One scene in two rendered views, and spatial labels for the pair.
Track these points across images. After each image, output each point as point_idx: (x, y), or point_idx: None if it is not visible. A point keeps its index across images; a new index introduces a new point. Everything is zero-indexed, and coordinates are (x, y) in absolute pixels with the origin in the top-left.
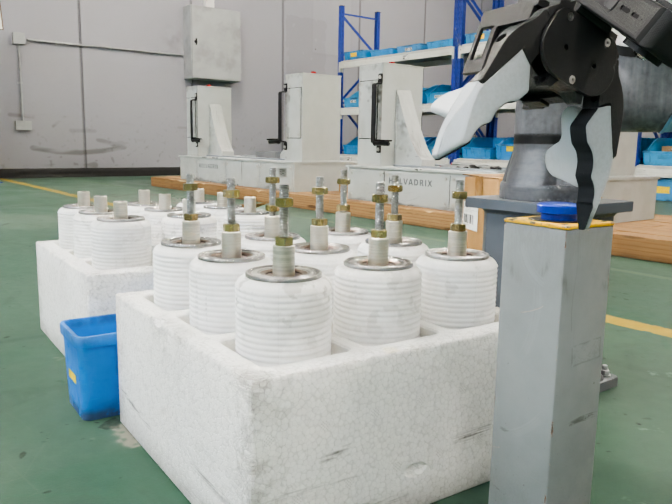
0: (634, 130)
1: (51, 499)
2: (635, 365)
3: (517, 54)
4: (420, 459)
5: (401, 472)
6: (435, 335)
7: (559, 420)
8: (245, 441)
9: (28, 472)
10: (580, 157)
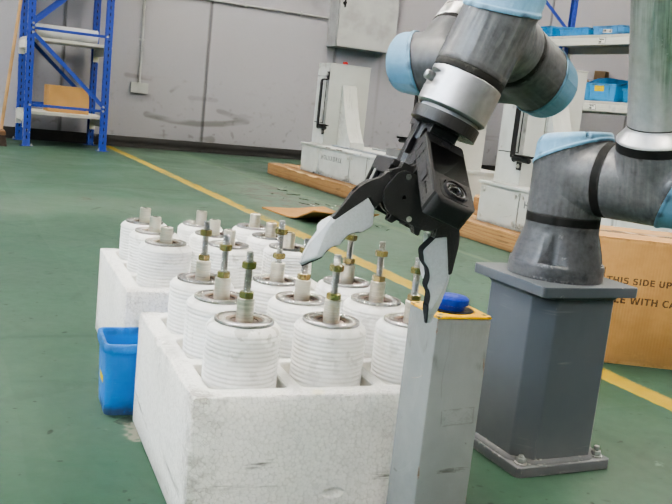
0: (631, 222)
1: (61, 466)
2: (648, 453)
3: (364, 201)
4: (338, 485)
5: (319, 492)
6: (367, 386)
7: (426, 467)
8: (187, 440)
9: (50, 445)
10: (425, 270)
